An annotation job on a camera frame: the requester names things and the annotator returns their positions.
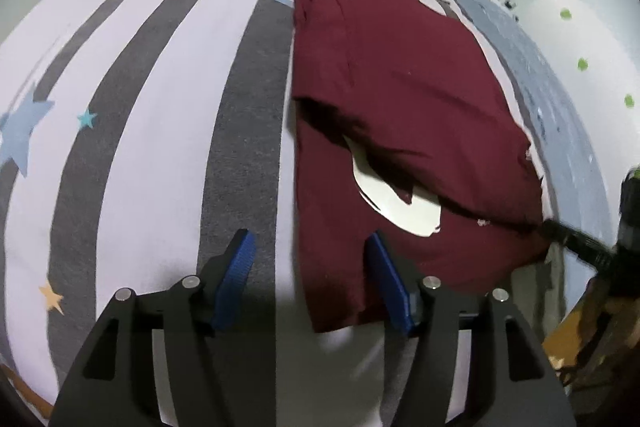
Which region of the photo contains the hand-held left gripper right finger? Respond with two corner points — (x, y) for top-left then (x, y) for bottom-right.
(364, 231), (581, 427)

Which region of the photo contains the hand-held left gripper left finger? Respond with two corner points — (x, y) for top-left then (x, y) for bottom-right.
(47, 228), (258, 427)

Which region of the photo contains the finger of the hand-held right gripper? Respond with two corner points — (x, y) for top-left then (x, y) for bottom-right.
(540, 219), (616, 271)

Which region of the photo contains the maroon t-shirt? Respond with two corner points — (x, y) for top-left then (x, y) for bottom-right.
(290, 0), (553, 334)

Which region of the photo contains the bed with striped sheet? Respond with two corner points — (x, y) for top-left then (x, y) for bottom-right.
(0, 0), (626, 427)

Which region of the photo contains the white headboard with apple stickers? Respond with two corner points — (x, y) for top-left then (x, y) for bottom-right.
(505, 0), (640, 188)

